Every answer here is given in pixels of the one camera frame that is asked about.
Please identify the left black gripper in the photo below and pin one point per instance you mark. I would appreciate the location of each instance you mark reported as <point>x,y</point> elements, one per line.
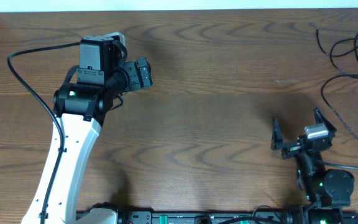
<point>138,80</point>

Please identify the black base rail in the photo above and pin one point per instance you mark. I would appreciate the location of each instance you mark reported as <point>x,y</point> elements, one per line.
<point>216,217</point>

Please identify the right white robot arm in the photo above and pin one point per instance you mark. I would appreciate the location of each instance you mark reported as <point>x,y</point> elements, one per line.
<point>327,190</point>

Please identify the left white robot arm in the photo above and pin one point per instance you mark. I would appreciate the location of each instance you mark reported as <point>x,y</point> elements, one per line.
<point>79,109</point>

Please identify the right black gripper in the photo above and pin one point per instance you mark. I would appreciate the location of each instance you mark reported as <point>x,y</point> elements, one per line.
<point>278,142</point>

